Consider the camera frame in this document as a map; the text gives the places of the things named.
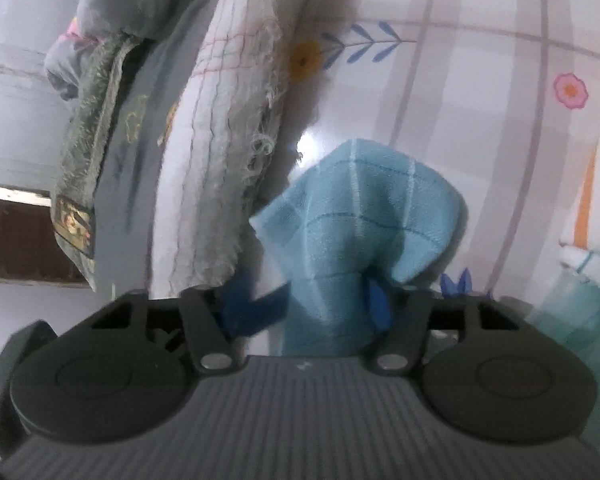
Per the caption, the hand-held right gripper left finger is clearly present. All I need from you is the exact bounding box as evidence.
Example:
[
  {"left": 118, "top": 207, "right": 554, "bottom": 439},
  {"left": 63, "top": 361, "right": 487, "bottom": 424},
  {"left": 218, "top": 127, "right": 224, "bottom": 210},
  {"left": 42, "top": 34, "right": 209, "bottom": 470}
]
[{"left": 92, "top": 270, "right": 291, "bottom": 373}]

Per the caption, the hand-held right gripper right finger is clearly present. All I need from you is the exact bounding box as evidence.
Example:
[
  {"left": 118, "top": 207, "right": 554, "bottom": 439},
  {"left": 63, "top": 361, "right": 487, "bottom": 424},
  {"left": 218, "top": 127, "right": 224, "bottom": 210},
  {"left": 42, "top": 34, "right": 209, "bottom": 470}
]
[{"left": 362, "top": 275, "right": 523, "bottom": 373}]

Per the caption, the blue checked towel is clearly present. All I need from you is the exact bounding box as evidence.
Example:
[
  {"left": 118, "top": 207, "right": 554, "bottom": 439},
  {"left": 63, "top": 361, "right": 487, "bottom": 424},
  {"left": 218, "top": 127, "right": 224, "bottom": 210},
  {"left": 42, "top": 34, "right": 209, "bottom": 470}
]
[{"left": 249, "top": 138, "right": 467, "bottom": 356}]

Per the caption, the white plastic bag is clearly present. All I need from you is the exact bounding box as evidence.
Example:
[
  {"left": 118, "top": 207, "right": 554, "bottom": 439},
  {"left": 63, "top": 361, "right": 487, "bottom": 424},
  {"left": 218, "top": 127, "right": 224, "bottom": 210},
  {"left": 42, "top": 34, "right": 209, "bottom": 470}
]
[{"left": 522, "top": 260, "right": 600, "bottom": 403}]

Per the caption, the orange striped pink cloth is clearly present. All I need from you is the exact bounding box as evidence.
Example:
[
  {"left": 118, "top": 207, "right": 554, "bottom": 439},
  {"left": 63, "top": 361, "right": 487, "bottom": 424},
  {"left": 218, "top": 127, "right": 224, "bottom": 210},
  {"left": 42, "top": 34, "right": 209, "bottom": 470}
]
[{"left": 557, "top": 15, "right": 600, "bottom": 292}]

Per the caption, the white frayed cloth roll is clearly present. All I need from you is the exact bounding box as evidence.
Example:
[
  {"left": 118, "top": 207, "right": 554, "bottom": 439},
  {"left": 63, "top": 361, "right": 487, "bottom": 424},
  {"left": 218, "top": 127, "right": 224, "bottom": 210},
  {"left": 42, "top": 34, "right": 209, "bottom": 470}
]
[{"left": 147, "top": 0, "right": 321, "bottom": 301}]

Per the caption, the dark wooden bed board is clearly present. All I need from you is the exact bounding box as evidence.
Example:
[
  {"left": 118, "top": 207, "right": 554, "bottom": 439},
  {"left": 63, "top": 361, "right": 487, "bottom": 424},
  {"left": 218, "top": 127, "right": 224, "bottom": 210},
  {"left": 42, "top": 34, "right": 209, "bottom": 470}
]
[{"left": 0, "top": 184, "right": 90, "bottom": 288}]

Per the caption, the grey bed sheet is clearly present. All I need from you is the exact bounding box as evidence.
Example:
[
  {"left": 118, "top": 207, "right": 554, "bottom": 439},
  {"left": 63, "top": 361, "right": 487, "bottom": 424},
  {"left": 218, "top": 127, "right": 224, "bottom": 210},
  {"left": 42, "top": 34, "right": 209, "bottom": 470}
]
[{"left": 87, "top": 0, "right": 241, "bottom": 293}]

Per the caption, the green fuzzy cloth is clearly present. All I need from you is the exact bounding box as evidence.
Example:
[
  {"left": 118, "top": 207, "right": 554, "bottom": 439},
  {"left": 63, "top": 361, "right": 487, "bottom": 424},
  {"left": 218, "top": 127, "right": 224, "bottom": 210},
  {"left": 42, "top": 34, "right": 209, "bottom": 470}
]
[{"left": 50, "top": 35, "right": 142, "bottom": 267}]

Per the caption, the floral checked tablecloth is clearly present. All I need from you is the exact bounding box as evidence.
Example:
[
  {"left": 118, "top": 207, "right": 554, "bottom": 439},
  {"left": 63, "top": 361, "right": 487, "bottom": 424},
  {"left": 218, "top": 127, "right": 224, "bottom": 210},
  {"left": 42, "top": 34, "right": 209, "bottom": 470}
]
[{"left": 260, "top": 0, "right": 600, "bottom": 313}]

